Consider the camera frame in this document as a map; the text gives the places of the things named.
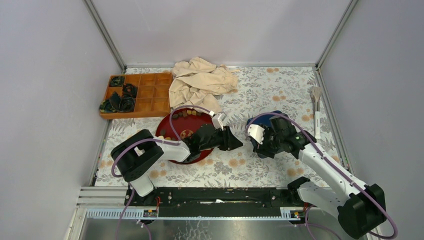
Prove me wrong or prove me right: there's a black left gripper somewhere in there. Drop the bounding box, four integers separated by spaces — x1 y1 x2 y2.
198 125 243 152

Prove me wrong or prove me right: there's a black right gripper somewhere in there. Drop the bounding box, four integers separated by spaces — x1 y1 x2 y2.
252 124 283 159

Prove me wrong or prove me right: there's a navy box lid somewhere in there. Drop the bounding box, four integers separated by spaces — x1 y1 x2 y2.
245 110 283 149

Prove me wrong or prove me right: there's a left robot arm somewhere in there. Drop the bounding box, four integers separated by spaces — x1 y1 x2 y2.
110 124 243 206

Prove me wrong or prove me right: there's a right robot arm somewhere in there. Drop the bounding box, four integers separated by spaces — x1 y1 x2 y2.
245 112 388 239

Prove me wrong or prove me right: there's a floral tablecloth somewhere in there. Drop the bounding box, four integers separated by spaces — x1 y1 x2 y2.
94 66 348 187

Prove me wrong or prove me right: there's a red round tray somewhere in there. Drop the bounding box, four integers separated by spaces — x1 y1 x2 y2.
155 108 213 165

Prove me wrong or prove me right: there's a beige crumpled cloth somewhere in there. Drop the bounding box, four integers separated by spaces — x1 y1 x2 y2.
168 57 239 113

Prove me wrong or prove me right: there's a wooden compartment tray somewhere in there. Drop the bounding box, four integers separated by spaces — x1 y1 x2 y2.
99 72 173 120

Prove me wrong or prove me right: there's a dark rolled tie patterned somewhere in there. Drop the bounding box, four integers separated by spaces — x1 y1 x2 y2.
117 96 136 113

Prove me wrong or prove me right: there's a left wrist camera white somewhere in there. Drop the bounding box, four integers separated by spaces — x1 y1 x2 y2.
208 111 227 130

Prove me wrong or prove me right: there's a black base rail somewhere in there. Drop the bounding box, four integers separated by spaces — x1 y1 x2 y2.
124 187 311 218

